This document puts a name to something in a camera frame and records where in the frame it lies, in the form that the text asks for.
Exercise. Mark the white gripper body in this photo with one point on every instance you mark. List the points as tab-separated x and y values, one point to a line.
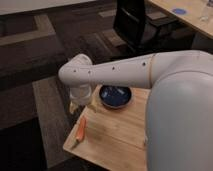
81	95

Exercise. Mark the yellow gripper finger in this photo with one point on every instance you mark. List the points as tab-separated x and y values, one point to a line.
93	107
73	107

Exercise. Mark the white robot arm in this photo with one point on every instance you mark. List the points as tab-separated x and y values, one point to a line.
179	111

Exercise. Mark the dark blue ceramic bowl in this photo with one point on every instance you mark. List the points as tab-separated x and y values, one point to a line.
114	96

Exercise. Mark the orange carrot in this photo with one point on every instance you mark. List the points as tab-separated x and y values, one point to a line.
80	133

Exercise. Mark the black office chair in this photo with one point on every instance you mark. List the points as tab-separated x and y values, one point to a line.
140	25

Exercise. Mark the blue round coaster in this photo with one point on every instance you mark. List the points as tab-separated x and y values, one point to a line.
179	11

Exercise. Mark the clear glass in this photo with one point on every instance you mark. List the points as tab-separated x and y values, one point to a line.
206	14

